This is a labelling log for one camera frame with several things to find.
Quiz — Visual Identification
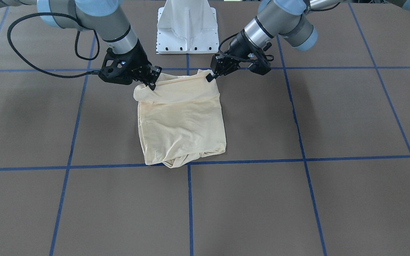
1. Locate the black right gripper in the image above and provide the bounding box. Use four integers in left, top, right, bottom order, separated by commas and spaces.
127, 40, 162, 91

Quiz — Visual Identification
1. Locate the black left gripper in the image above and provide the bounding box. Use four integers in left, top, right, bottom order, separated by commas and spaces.
206, 30, 253, 82

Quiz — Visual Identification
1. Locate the yellow long sleeve shirt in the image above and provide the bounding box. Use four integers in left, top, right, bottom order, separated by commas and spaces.
133, 70, 227, 168

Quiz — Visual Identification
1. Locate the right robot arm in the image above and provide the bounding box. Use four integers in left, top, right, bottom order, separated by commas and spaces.
36, 0, 161, 90

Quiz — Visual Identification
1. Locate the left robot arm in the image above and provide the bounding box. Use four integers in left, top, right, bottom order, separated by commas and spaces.
206, 0, 341, 82

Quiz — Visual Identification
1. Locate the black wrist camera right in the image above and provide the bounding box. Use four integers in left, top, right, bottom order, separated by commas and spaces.
98, 47, 133, 85

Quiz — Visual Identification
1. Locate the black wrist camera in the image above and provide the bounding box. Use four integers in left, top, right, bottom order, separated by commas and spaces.
248, 43, 274, 75
98, 47, 133, 85

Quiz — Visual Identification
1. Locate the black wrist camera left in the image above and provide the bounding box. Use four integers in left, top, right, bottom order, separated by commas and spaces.
248, 43, 274, 75

